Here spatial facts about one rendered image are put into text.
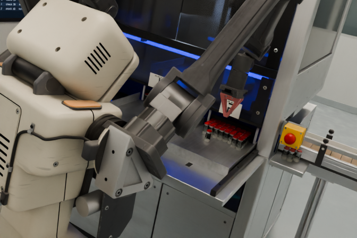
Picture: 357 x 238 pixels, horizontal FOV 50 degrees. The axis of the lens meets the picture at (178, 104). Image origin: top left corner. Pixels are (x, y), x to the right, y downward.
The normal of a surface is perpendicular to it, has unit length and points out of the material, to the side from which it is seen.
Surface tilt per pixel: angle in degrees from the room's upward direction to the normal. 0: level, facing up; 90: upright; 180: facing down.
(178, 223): 90
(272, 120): 90
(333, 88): 90
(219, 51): 65
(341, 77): 90
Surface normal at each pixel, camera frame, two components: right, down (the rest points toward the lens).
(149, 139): 0.37, -0.21
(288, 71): -0.49, 0.20
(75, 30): -0.33, -0.51
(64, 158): 0.75, 0.36
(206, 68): -0.11, -0.13
